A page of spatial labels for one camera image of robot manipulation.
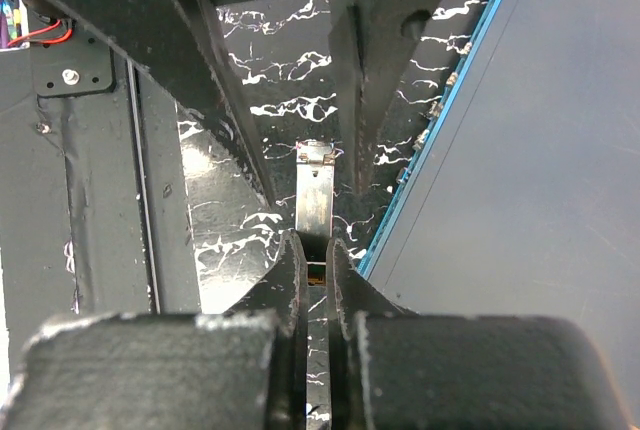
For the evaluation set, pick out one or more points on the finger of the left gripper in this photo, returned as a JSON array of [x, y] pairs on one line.
[[371, 45], [179, 45]]

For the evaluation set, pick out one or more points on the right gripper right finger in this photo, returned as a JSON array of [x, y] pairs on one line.
[[351, 301]]

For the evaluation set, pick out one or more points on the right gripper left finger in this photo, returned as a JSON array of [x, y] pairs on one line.
[[283, 293]]

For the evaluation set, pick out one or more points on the silver SFP transceiver plug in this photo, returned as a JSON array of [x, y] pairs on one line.
[[403, 176]]

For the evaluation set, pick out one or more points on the inserted silver SFP module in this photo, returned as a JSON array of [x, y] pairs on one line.
[[420, 140]]

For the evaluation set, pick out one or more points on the dark blue network switch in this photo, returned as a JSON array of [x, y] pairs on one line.
[[526, 197]]

